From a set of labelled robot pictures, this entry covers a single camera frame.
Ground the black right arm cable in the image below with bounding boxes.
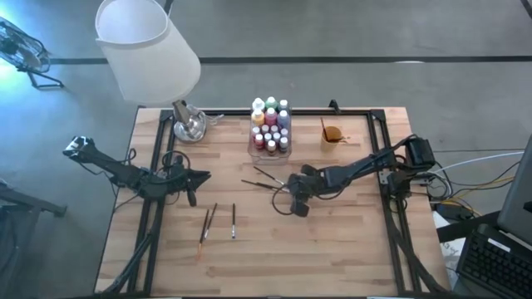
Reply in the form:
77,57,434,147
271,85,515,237
271,191,301,217

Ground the white cable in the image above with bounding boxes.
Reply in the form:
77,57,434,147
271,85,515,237
431,150,525,174

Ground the clear lamp cord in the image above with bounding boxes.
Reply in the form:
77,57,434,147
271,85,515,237
191,104,226,127

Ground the thin black paintbrush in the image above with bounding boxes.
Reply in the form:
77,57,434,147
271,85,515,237
204,202,219,241

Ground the clear plastic bin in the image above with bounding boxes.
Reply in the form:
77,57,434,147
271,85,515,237
246,106,293,166

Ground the yellow plastic cup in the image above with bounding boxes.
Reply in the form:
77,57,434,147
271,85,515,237
319,125,344,153

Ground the black power box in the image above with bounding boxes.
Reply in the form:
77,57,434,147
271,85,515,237
436,202,474,222

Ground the black keyboard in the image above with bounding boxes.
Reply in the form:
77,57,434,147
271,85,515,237
456,223,532,299

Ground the yellow cable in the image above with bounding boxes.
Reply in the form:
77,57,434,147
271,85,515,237
436,174,517,205

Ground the grey side table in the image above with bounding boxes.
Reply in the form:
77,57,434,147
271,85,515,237
0,181,68,218

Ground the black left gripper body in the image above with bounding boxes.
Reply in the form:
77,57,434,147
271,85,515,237
168,164,199,208

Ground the large yellow paint bottle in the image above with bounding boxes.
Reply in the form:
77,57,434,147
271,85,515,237
250,107,266,128

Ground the black cable bundle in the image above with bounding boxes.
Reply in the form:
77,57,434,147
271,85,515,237
409,165,458,203

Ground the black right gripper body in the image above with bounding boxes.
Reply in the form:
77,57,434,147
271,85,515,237
286,164,333,203

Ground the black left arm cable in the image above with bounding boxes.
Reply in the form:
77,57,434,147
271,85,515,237
76,147,192,207

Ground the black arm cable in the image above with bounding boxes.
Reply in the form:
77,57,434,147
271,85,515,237
271,191,301,217
76,147,192,207

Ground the grey monitor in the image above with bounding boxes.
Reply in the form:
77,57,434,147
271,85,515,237
496,135,532,247

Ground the white printed paper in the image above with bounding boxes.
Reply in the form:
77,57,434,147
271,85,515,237
431,211,463,287

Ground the black desk bar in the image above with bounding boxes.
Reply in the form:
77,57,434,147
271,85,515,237
436,210,502,244

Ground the silver lamp white shade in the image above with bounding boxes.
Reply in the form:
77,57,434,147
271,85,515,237
95,0,208,144

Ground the black floor fan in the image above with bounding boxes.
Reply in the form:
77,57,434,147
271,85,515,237
0,16,66,90

